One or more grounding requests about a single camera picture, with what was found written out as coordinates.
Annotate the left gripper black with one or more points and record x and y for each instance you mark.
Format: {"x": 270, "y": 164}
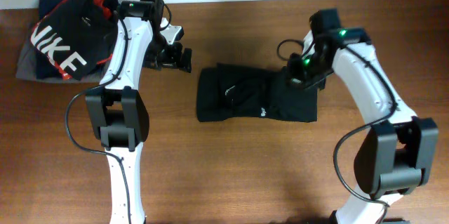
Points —
{"x": 172, "y": 60}

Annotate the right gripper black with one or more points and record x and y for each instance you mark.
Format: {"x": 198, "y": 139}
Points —
{"x": 295, "y": 80}

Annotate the black t-shirt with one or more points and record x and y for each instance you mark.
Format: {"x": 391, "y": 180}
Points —
{"x": 227, "y": 91}

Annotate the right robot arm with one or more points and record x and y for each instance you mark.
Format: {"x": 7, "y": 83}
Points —
{"x": 397, "y": 153}

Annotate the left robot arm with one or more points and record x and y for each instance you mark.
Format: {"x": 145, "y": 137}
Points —
{"x": 119, "y": 118}

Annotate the black Nike folded shirt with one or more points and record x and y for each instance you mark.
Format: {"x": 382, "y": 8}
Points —
{"x": 70, "y": 38}

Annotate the red folded shirt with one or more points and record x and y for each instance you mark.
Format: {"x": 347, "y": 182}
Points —
{"x": 101, "y": 3}

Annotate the navy folded shirt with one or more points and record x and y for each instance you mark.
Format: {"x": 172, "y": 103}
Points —
{"x": 44, "y": 69}

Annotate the grey folded shirt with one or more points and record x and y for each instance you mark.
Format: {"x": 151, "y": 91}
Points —
{"x": 79, "y": 57}

